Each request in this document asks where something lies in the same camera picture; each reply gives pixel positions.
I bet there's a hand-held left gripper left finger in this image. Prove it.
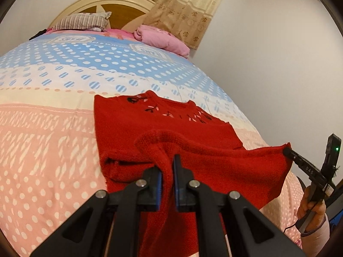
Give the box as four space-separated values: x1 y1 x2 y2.
31 166 162 257

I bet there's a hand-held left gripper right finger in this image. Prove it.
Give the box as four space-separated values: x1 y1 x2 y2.
173 154 306 257

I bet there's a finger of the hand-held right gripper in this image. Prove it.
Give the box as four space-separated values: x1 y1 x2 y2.
283 146 303 166

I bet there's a red knit sweater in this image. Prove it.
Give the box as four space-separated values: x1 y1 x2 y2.
94 90 292 257

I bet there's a person's right forearm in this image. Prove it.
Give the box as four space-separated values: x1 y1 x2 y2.
300 215 331 249

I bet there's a person's right hand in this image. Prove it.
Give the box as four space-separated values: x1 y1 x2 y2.
297 186 327 232

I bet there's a polka dot bedspread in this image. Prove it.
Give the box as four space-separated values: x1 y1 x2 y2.
0 28 303 257

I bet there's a pink pillow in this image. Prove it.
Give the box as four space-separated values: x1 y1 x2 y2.
133 25 190 58

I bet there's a pink bed sheet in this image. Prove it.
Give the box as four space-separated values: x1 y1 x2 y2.
45 28 136 40

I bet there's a beige floral curtain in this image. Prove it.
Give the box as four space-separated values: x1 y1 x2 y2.
142 0 235 50

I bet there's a striped pillow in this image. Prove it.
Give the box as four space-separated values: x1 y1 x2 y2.
52 11 112 31

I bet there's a cream wooden headboard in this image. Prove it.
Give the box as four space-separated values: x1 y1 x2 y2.
48 0 156 31

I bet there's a dark cloth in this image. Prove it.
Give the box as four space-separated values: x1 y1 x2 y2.
29 29 47 40

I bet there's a black cable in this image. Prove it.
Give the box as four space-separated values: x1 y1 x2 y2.
283 218 304 233

